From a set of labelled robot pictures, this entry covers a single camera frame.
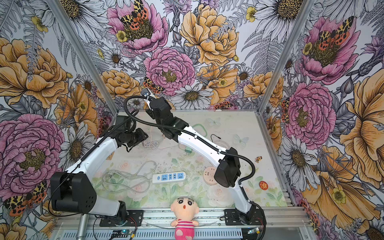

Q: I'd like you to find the white blue power strip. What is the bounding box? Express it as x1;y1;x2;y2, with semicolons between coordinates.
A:
152;172;187;184

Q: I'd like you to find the red round sticker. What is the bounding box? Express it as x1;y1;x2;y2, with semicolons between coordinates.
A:
259;181;269;191

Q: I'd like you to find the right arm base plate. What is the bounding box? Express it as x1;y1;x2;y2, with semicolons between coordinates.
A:
224;209;266;226

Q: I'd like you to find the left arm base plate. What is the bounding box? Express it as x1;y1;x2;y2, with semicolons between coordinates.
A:
99;210;144;227

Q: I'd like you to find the round socket pink cable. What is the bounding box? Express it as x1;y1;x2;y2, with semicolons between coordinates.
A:
215;139;231;151

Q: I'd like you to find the plush doll pink dress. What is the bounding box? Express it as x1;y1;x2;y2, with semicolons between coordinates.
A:
171;197;200;240

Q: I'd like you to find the power strip translucent cable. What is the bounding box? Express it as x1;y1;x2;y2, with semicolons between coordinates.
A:
101;160;157;194

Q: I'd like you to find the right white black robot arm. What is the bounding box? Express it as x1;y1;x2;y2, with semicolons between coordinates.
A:
123;89;267;227

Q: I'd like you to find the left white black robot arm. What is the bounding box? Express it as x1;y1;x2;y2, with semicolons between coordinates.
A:
50;116;148;222

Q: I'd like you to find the green circuit board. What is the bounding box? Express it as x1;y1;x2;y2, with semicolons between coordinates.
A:
111;229;136;239

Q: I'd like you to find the green charger plug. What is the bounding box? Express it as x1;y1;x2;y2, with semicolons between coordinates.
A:
185;147;193;155

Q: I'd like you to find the white tangled cable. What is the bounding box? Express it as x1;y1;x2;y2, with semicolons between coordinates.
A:
140;139;160;151

